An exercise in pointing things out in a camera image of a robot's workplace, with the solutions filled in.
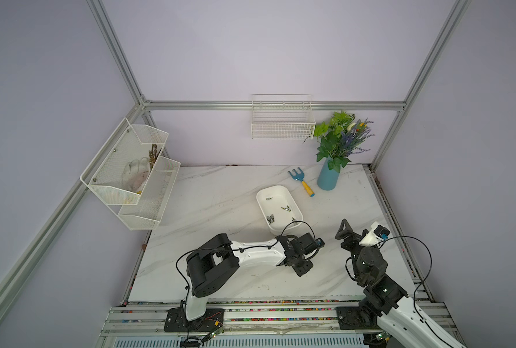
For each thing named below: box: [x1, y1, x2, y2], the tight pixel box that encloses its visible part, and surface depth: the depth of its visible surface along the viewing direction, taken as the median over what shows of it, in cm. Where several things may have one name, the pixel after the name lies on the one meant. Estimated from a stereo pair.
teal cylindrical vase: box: [316, 155, 340, 191], surface depth 112 cm
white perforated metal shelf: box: [79, 117, 182, 230], surface depth 77 cm
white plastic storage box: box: [256, 185, 304, 235], surface depth 106 cm
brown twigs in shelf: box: [148, 143, 162, 171], surface depth 83 cm
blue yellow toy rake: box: [287, 166, 316, 198], surface depth 117 cm
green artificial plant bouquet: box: [313, 111, 376, 174], surface depth 90 cm
